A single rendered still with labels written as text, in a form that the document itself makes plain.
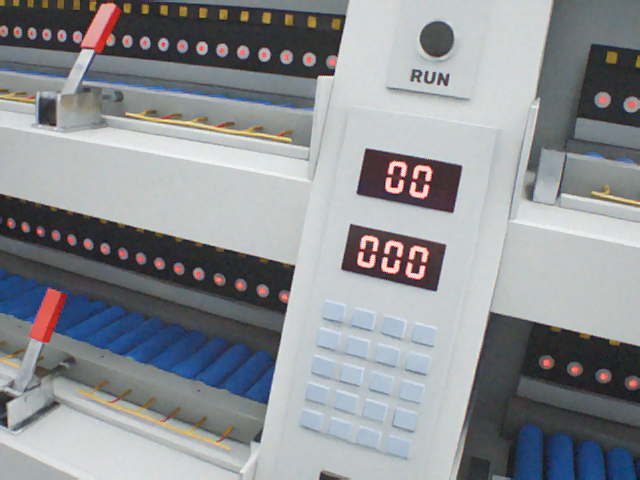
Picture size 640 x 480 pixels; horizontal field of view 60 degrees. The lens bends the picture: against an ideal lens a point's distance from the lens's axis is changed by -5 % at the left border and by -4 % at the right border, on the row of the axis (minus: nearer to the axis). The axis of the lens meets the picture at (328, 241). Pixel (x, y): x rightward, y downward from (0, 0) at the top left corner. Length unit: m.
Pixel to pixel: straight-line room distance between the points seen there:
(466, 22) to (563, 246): 0.11
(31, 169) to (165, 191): 0.10
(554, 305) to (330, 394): 0.11
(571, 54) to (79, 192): 0.37
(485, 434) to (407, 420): 0.18
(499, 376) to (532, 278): 0.21
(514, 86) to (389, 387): 0.15
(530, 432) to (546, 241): 0.19
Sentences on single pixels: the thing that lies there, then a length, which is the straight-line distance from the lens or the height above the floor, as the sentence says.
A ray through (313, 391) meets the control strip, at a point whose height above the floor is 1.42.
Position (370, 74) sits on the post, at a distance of 0.28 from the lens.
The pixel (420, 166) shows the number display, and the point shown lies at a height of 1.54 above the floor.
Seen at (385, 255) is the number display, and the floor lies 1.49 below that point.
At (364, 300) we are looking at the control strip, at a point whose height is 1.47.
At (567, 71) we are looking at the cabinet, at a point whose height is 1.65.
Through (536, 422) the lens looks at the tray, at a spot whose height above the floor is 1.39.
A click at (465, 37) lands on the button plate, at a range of 0.28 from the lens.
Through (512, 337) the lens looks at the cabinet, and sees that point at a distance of 0.47.
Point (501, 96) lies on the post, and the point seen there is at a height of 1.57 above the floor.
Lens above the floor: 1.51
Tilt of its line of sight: 3 degrees down
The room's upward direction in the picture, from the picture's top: 12 degrees clockwise
